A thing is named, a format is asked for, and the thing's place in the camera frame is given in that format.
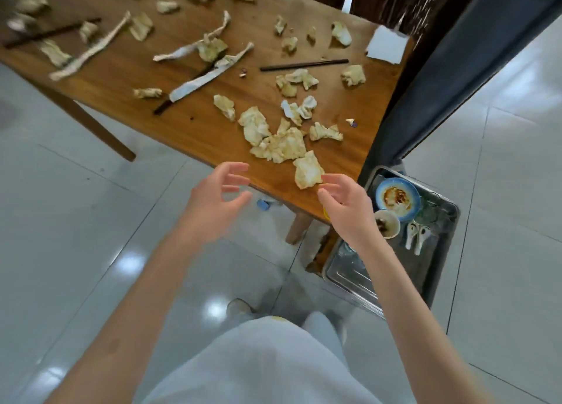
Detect person's right hand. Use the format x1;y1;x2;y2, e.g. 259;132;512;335
317;173;381;253

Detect person's left hand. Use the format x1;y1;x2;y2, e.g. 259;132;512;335
177;161;253;247

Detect white bowl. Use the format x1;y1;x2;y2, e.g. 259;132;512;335
373;209;401;240

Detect blue rimmed plate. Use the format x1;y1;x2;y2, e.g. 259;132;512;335
375;178;422;223

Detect metal tray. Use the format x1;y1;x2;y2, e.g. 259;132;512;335
323;165;461;319

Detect used napkins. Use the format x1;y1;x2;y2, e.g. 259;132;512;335
6;0;368;190

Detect person's left forearm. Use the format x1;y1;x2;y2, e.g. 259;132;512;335
46;232;207;404

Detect person's right forearm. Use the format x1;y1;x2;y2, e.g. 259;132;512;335
351;234;495;404

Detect dark wooden table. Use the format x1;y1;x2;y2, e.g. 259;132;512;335
0;0;416;245

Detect white paper napkin pack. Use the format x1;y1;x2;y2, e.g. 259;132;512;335
365;25;410;65

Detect grey blue pillar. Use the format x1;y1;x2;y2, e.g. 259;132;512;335
358;0;562;185

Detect dark wooden post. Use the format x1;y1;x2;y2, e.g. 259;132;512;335
386;0;488;110

